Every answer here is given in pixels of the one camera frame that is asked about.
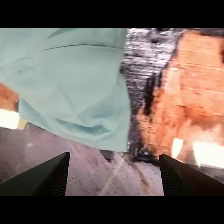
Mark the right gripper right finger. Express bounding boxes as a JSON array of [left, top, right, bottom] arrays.
[[158, 153, 224, 197]]

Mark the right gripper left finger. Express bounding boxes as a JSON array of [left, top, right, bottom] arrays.
[[0, 151, 71, 197]]

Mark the light blue shirt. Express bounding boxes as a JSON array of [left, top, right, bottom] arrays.
[[0, 28, 132, 153]]

